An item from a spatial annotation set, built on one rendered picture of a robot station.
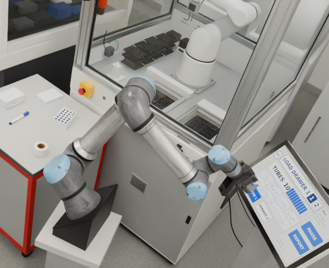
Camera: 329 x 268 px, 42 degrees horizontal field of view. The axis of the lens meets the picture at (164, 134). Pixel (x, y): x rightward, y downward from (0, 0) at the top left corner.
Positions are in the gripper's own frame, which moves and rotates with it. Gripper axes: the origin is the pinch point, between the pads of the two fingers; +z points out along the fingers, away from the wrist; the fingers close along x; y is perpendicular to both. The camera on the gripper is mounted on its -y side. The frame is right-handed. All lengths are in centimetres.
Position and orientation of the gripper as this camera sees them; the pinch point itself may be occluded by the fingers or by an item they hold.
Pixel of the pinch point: (249, 191)
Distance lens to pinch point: 193.6
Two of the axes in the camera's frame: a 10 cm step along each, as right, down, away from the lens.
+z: 5.5, 4.9, 6.8
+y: 7.9, -5.8, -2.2
